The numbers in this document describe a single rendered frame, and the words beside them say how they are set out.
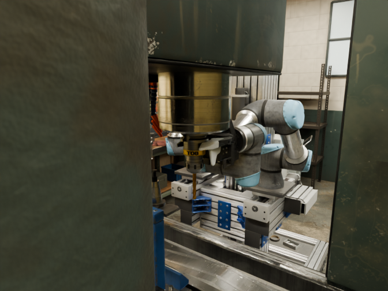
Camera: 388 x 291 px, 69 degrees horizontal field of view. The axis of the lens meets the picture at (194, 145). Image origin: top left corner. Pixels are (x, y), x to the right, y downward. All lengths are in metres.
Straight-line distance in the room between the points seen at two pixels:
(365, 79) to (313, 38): 4.18
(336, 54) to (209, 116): 4.69
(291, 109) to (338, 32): 4.12
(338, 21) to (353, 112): 4.16
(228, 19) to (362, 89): 0.74
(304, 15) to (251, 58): 4.85
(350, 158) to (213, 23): 0.85
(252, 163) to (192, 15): 0.55
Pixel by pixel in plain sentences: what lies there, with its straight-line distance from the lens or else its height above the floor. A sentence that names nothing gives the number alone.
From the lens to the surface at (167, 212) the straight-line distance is 0.87.
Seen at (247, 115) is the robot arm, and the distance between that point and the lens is 1.17.
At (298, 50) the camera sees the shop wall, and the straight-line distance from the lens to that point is 5.36.
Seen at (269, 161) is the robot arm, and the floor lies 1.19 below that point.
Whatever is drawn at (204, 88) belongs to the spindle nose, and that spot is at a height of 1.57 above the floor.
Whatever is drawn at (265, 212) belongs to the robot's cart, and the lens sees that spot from 1.51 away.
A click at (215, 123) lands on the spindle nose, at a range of 0.57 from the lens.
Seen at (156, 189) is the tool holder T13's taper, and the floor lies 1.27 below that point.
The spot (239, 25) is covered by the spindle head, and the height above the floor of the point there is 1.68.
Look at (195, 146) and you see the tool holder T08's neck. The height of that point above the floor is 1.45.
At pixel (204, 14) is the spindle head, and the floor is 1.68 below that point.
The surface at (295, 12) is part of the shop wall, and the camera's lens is 5.48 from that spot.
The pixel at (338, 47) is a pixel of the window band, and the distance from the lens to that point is 5.20.
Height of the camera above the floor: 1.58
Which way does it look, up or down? 12 degrees down
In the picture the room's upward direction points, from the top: straight up
